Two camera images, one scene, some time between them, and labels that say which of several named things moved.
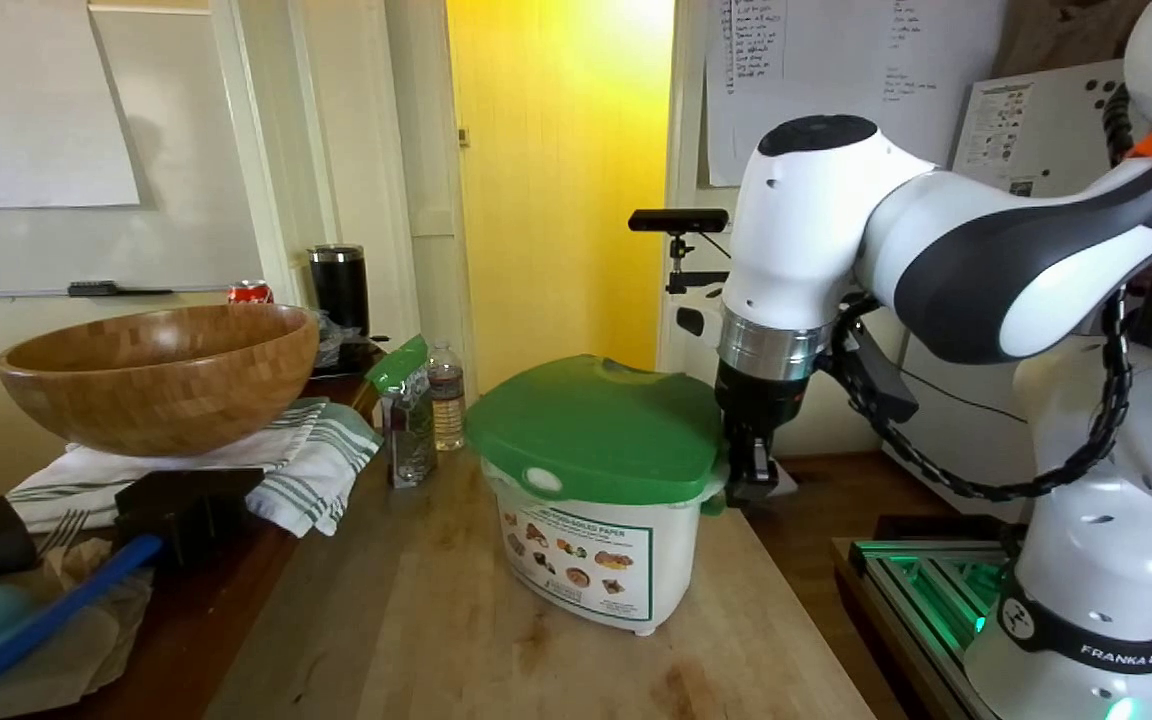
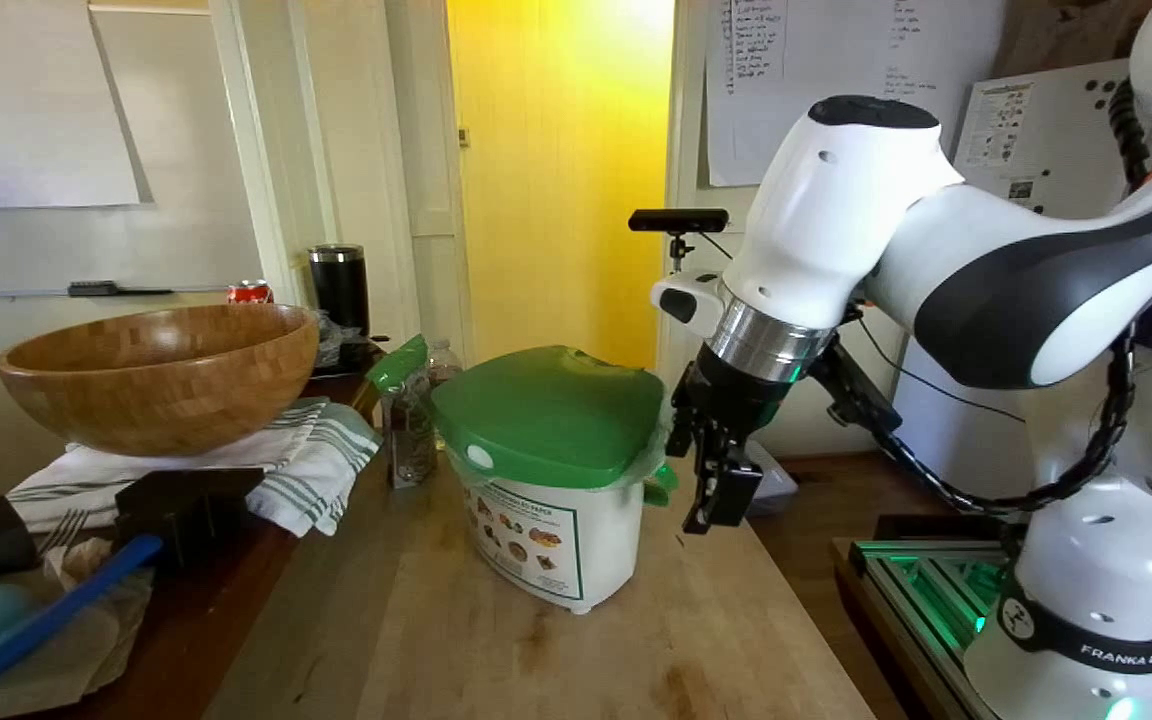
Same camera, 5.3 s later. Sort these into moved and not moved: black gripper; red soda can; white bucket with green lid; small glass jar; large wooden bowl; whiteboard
Moved: white bucket with green lid; black gripper
Not moved: whiteboard; small glass jar; large wooden bowl; red soda can
